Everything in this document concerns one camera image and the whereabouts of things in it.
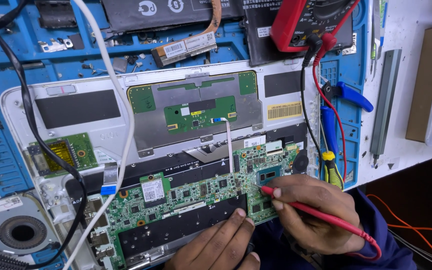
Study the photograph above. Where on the red digital multimeter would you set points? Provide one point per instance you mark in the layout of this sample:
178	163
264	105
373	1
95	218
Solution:
294	26

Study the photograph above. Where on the metal tweezers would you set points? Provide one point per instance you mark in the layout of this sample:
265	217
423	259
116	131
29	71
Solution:
376	33

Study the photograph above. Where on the person's left hand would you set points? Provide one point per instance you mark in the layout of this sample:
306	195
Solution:
216	247

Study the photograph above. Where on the person's right hand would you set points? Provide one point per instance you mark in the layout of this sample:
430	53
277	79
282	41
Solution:
321	217

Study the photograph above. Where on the red multimeter probe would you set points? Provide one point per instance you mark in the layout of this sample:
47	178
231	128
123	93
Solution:
324	217

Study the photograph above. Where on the brown cardboard sheet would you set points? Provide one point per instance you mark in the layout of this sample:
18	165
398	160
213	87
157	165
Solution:
424	86

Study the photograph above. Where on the black battery with white print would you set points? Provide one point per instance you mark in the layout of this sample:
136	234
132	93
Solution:
257	45

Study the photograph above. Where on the white laptop base chassis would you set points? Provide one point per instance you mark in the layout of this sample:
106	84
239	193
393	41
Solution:
99	123

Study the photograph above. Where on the small green daughter board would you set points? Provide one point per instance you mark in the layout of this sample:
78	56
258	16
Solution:
83	148

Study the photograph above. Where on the grey touchpad assembly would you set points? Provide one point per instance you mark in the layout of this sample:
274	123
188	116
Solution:
152	123

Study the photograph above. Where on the long black laptop battery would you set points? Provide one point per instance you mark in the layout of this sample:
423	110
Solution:
156	15

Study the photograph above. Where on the green laptop motherboard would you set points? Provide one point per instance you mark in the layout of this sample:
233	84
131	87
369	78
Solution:
201	191

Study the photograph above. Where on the yellow black screwdriver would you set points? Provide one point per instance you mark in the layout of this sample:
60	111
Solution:
332	168

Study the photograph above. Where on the copper heat pipe heatsink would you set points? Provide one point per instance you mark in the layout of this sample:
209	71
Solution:
186	47

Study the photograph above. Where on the grey laptop cooling fan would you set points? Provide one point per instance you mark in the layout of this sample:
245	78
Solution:
21	228

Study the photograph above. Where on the small silver metal bracket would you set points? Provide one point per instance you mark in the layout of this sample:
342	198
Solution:
53	45

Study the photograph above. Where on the black hinge part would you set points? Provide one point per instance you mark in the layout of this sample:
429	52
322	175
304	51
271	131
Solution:
54	13

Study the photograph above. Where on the grey metal bar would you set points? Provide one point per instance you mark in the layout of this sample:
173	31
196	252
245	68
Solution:
385	101

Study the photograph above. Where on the blue repair mat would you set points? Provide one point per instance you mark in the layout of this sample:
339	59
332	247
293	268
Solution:
13	75

